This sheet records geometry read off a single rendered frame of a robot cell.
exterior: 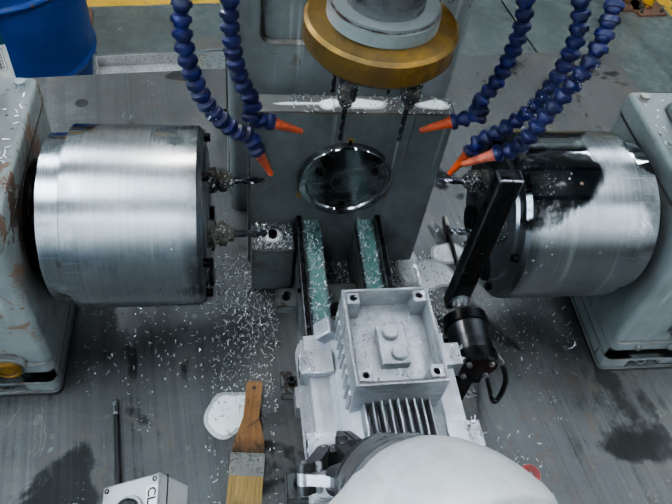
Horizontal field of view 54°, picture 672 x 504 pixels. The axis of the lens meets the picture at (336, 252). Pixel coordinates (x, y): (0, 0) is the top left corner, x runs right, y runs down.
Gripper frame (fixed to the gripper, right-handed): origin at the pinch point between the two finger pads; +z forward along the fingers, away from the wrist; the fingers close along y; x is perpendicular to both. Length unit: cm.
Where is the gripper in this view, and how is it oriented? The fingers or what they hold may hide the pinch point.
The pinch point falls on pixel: (349, 450)
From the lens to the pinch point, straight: 68.5
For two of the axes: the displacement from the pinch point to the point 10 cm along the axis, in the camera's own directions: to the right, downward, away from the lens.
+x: 0.3, 9.9, -1.4
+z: -1.4, 1.5, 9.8
